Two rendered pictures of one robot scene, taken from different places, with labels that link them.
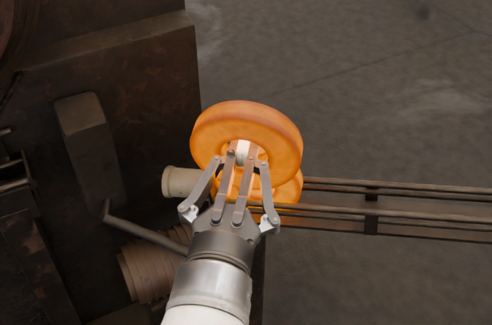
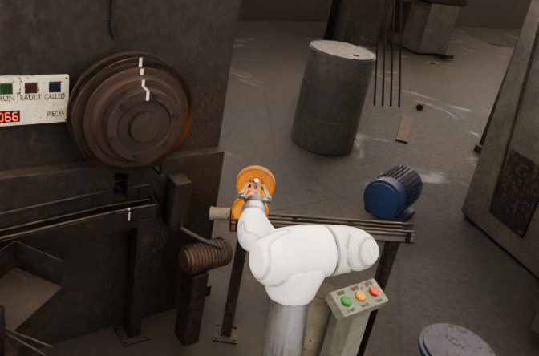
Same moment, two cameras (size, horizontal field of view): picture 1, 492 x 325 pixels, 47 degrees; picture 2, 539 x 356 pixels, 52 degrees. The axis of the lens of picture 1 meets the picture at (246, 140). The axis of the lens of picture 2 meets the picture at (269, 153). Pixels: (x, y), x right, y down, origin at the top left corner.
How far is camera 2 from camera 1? 1.52 m
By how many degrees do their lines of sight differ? 24
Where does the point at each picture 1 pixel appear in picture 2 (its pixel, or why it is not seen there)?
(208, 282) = (255, 203)
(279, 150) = (268, 183)
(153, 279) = (200, 257)
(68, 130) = (177, 184)
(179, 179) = (217, 210)
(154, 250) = (200, 246)
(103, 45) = (190, 154)
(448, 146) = not seen: hidden behind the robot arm
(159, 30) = (211, 151)
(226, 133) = (251, 175)
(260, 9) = not seen: hidden behind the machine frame
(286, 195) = not seen: hidden behind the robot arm
